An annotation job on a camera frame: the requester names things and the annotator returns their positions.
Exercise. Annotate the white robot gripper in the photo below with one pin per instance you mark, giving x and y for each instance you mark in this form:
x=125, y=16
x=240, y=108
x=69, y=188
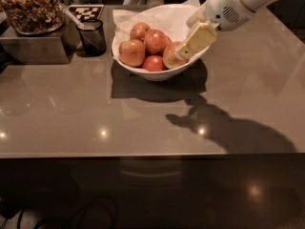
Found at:
x=223, y=10

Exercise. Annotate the red-yellow apple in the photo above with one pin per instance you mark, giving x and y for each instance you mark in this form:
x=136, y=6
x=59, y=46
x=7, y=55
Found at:
x=169, y=58

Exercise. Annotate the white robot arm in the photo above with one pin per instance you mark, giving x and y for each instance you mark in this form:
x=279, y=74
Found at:
x=253, y=5

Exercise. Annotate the white paper bowl liner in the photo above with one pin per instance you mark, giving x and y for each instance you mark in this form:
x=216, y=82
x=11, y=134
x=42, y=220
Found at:
x=170, y=18

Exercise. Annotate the red apple centre top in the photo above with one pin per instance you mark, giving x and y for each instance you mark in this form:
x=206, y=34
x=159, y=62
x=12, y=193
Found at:
x=156, y=41

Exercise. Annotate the red apple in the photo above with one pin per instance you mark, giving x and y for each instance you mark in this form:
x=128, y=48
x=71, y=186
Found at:
x=154, y=63
x=156, y=41
x=132, y=52
x=139, y=31

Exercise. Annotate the white ceramic bowl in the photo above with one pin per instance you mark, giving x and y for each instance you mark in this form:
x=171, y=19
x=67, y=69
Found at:
x=163, y=75

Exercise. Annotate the red apple front centre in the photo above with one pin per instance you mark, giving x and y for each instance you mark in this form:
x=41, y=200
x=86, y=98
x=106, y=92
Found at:
x=154, y=63

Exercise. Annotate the red apple back left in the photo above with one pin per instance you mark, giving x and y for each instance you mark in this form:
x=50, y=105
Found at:
x=139, y=31

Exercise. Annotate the red apple front left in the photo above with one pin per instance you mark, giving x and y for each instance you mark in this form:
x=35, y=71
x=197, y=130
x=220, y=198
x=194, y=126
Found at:
x=132, y=52

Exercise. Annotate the black mesh pen cup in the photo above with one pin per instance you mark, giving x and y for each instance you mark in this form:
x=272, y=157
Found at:
x=92, y=37

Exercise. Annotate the black white fiducial marker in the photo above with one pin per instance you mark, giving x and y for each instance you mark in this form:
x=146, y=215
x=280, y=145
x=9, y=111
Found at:
x=86, y=12

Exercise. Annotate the white pen in cup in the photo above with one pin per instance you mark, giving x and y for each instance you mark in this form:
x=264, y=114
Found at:
x=79, y=24

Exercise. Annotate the grey metal box stand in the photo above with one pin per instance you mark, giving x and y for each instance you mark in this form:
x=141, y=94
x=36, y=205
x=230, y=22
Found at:
x=52, y=48

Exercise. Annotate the glass jar of nuts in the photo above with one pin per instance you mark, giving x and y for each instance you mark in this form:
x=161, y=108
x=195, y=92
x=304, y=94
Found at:
x=33, y=17

